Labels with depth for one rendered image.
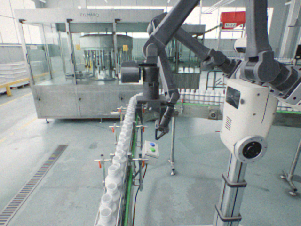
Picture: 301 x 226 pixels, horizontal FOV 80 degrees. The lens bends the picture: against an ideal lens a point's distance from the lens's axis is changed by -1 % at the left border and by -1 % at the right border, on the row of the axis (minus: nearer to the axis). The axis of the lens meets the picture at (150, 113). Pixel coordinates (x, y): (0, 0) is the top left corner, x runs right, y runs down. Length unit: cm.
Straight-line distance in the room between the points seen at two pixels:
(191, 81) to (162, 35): 552
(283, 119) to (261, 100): 161
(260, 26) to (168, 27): 29
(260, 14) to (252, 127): 48
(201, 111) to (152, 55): 184
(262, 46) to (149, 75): 38
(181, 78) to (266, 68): 536
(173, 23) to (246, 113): 52
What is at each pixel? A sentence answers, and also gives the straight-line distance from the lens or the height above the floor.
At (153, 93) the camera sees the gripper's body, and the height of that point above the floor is 151.
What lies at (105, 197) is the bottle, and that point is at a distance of 73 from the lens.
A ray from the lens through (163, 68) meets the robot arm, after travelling 97.
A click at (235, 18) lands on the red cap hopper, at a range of 736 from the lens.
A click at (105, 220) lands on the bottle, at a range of 67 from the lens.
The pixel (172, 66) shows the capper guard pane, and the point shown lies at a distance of 592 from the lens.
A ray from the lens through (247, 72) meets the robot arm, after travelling 73.
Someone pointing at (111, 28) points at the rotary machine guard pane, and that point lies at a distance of 400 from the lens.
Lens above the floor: 165
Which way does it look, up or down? 20 degrees down
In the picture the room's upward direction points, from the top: straight up
